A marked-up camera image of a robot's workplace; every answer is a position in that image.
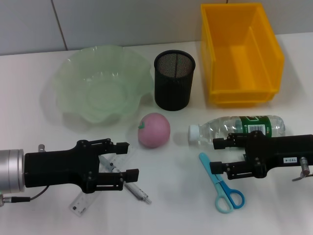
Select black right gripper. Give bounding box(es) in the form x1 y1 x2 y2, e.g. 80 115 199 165
210 131 313 181

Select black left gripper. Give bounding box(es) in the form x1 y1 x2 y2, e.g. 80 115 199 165
24 138 140 194

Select clear green-label water bottle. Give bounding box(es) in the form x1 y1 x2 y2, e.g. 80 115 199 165
188 115 286 147

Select pink toy peach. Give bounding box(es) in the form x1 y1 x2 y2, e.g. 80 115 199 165
137 112 171 149

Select grey transparent pen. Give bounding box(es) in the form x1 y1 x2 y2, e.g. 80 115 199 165
99 156 153 205

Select blue scissors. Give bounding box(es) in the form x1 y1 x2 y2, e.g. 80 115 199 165
199 152 245 214

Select clear plastic ruler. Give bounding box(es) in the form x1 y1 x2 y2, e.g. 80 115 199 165
68 144 137 217

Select black mesh pen holder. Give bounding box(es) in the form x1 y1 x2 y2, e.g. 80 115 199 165
153 49 197 112

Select green wavy glass fruit bowl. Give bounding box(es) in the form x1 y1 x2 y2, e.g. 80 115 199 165
51 45 154 126

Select yellow plastic bin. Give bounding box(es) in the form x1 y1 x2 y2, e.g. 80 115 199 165
200 2 286 108

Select right arm cable with plug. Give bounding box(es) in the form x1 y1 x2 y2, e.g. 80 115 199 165
292 156 313 182

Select arm cable with plug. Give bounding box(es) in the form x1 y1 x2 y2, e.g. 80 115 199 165
0 143 51 209
292 156 313 182

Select left arm cable with plug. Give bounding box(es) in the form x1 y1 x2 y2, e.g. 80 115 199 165
0 143 51 209

